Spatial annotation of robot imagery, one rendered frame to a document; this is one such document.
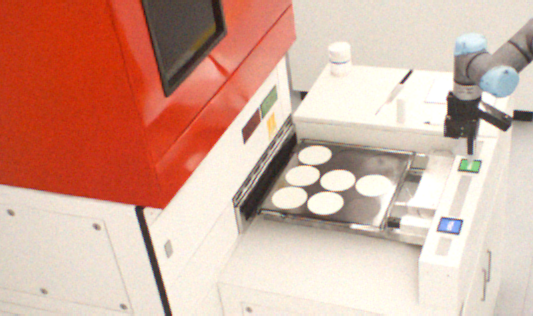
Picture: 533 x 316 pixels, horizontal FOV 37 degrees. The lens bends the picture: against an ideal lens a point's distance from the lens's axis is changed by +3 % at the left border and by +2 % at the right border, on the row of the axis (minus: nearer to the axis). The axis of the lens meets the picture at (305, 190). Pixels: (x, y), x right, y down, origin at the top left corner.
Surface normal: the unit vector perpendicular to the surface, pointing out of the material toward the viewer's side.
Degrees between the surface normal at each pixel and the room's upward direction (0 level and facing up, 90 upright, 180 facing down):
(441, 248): 0
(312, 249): 0
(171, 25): 90
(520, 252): 0
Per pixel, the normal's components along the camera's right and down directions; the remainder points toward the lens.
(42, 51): -0.34, 0.59
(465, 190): -0.10, -0.79
